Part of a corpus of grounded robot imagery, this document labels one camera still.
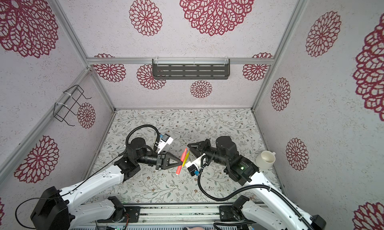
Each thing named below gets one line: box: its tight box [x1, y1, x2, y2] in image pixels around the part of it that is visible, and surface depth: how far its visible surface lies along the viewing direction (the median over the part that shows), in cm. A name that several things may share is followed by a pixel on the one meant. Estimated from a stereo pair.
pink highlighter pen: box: [176, 148, 187, 175], surface depth 65 cm
